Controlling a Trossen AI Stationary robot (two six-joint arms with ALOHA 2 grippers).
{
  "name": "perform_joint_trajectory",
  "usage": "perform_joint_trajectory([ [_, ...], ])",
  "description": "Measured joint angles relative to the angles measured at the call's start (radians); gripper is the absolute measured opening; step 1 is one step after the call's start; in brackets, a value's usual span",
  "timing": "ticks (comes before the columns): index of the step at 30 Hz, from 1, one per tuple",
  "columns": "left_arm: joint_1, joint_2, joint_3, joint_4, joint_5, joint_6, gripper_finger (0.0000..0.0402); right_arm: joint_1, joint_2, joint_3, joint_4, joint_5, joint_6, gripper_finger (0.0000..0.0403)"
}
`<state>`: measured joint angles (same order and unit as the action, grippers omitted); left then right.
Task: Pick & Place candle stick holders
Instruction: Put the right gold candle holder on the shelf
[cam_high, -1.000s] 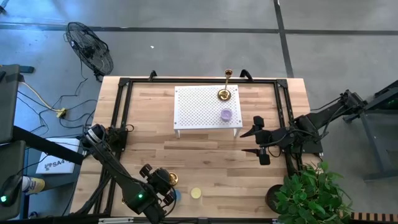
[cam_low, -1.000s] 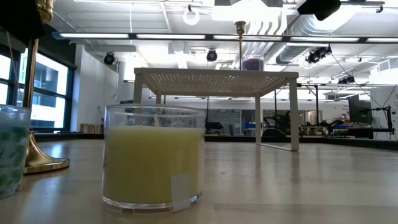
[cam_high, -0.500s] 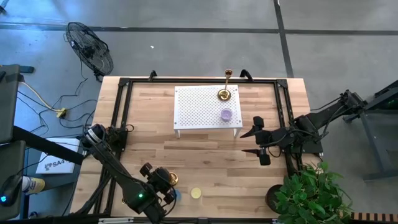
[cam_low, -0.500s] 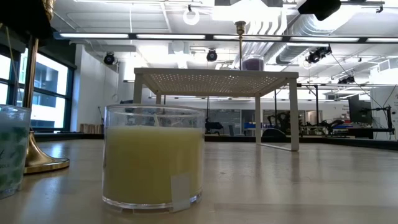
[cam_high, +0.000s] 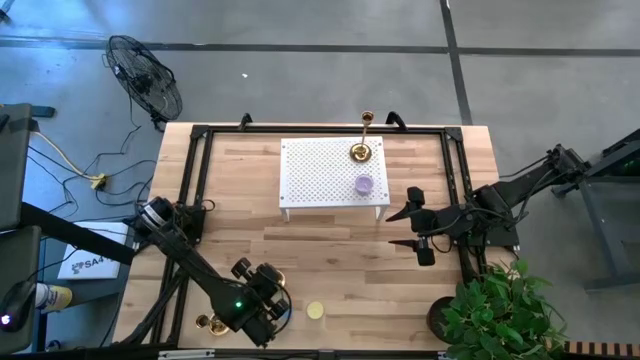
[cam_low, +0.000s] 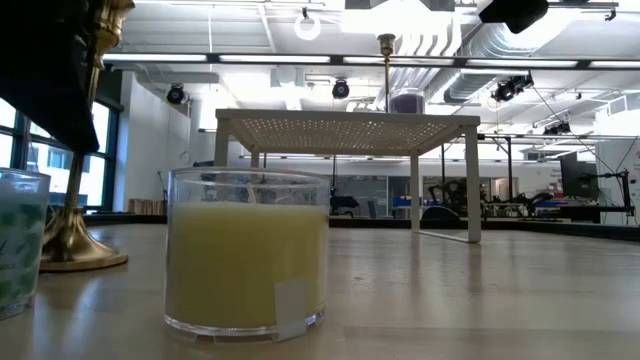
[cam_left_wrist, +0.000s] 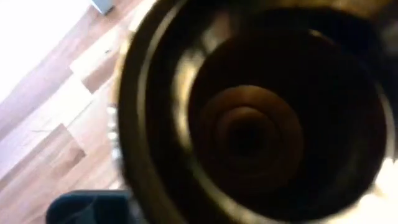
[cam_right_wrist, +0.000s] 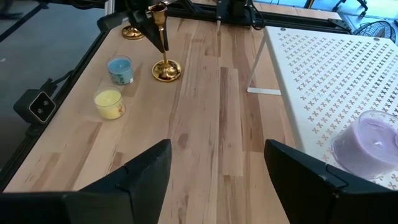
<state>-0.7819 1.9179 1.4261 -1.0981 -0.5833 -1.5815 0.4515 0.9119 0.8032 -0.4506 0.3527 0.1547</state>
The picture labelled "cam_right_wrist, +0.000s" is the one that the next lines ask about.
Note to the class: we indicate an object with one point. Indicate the black floor fan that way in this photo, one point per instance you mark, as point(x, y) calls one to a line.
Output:
point(377, 31)

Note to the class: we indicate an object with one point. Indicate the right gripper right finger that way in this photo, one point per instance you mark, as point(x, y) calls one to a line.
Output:
point(326, 199)

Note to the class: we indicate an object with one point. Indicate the blue candle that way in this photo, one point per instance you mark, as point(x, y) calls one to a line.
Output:
point(120, 71)

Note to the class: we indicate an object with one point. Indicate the black table-level camera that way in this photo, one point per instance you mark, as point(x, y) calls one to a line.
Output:
point(35, 107)

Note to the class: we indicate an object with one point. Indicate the purple candle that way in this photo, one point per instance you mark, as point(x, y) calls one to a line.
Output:
point(367, 149)

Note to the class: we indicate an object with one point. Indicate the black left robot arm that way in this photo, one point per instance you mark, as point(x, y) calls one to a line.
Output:
point(237, 11)

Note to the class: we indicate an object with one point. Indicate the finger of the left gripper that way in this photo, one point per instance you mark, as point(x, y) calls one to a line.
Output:
point(149, 31)

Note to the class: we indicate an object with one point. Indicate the white perforated metal shelf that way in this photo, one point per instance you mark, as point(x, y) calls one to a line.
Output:
point(326, 77)

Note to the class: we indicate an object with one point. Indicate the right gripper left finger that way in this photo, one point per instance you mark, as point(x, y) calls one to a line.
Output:
point(118, 199)

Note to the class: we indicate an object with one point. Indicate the brass candlestick holder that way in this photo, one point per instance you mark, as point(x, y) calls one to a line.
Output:
point(166, 71)
point(132, 33)

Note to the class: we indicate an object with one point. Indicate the yellow candle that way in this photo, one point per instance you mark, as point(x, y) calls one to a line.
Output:
point(109, 105)

